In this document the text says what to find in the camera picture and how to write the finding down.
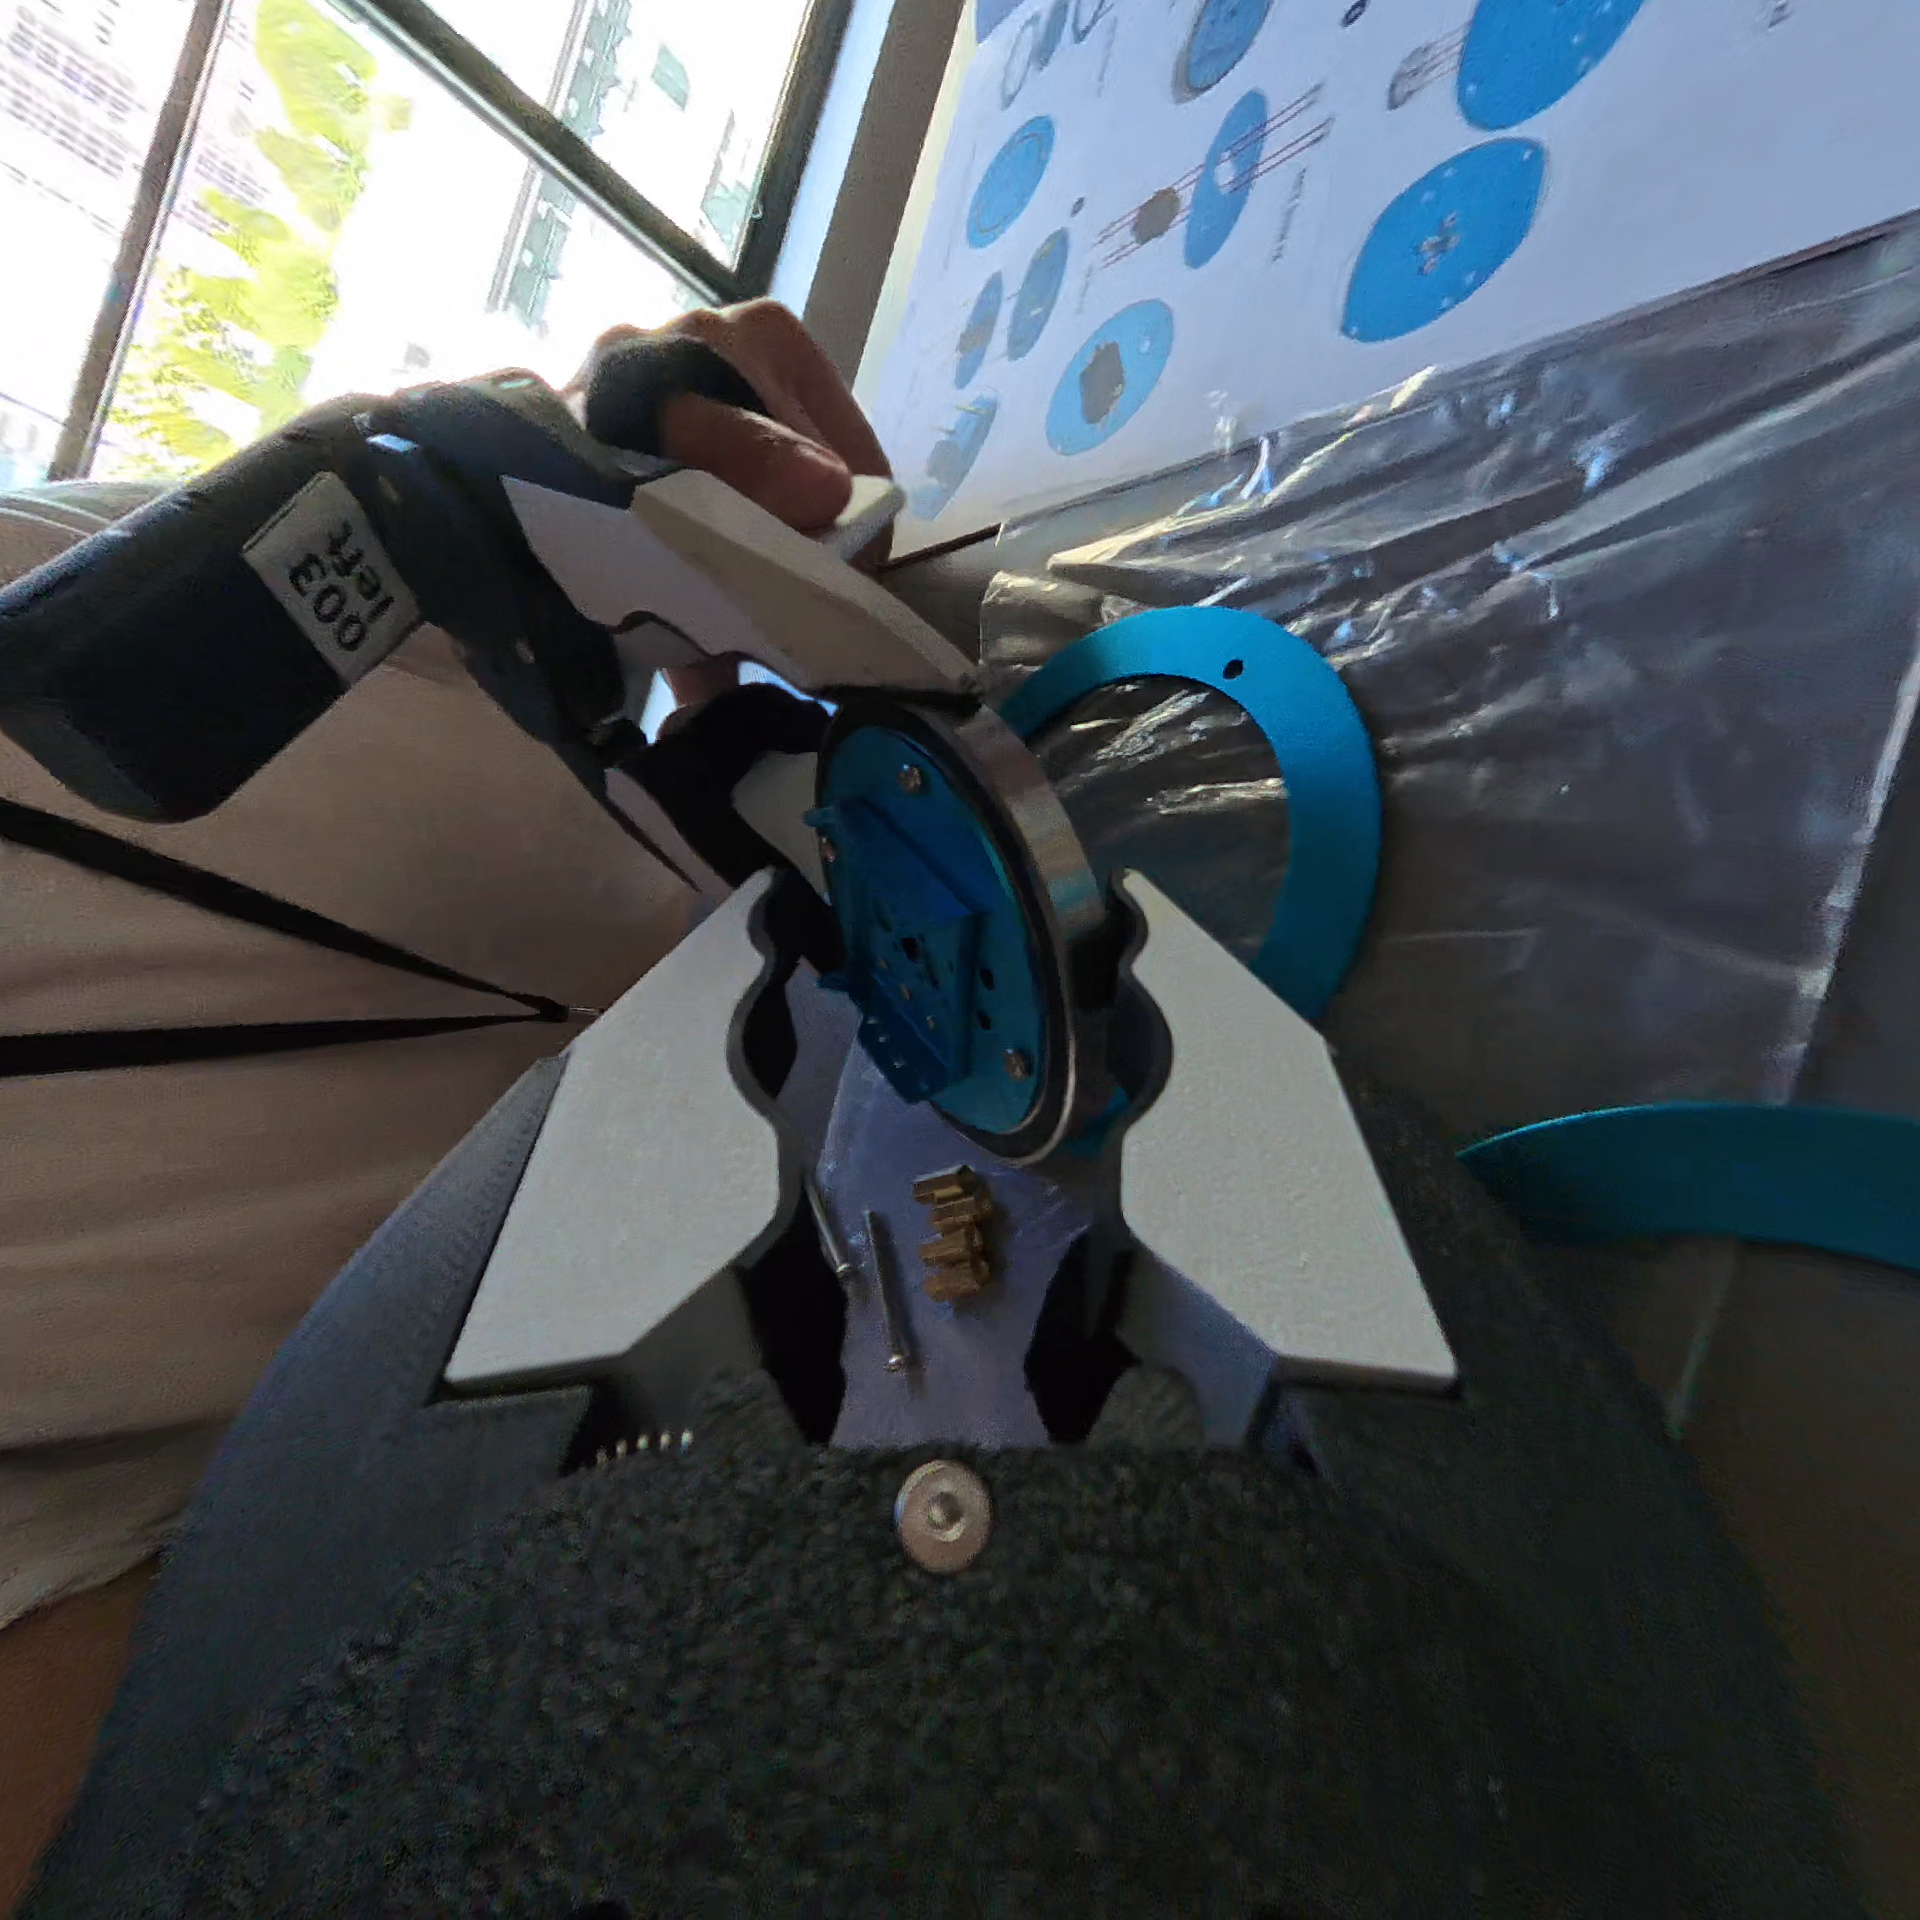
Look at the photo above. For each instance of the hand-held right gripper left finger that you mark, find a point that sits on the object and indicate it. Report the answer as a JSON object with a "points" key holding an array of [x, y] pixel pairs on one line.
{"points": [[599, 1170]]}

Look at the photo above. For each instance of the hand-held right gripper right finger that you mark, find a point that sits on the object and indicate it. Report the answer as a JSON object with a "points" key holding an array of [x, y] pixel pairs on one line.
{"points": [[1276, 1201]]}

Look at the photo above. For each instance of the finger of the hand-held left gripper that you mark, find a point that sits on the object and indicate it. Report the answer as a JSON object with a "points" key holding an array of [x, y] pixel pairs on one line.
{"points": [[773, 810], [751, 586]]}

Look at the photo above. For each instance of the blue turntable disc with bearing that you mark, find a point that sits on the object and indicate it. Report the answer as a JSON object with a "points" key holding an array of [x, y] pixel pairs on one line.
{"points": [[931, 900]]}

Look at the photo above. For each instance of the brass hex standoff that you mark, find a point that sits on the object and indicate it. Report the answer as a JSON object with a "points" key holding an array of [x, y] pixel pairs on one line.
{"points": [[953, 1240], [963, 1281], [949, 1194]]}

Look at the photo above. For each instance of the person's left hand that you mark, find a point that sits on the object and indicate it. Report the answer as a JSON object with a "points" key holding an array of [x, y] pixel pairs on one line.
{"points": [[797, 420]]}

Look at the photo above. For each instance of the large black-framed window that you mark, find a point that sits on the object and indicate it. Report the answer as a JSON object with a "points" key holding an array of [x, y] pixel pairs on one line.
{"points": [[376, 224]]}

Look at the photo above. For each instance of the clear plastic bag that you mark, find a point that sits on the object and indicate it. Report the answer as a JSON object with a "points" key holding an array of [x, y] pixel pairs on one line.
{"points": [[1576, 600]]}

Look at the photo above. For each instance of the white instruction booklet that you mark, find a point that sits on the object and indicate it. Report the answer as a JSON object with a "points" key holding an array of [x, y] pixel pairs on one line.
{"points": [[1724, 194]]}

